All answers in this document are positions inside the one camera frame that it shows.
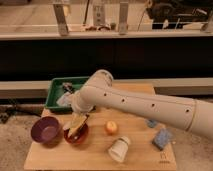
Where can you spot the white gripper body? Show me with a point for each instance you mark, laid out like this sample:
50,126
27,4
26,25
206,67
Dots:
67,125

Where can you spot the yellow banana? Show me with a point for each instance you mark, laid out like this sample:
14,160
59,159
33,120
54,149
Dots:
76,123

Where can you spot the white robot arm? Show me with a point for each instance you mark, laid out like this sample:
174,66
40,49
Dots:
187,114

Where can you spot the red bowl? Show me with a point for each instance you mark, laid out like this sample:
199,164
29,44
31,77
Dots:
79,136

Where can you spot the purple bowl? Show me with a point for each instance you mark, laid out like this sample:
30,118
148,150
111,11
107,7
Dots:
46,130

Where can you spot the dark object in bin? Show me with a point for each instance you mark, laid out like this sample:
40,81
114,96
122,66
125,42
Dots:
67,87

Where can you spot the green plastic bin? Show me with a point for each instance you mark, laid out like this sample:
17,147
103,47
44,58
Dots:
56,91

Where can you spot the small apple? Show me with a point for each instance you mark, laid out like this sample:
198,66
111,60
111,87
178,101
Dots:
111,127

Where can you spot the wooden board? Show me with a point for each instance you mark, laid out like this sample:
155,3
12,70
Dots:
92,154

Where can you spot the white plastic cup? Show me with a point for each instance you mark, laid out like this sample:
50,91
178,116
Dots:
119,148

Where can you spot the small blue object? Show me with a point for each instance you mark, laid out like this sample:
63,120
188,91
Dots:
151,123

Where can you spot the blue sponge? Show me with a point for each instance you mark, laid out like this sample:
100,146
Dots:
162,138

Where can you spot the grey metal post right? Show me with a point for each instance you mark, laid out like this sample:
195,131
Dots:
123,16

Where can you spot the grey metal post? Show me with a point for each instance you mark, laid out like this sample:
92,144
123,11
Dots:
123,16
60,18

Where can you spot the grey metal post left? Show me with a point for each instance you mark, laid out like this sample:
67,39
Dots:
60,18

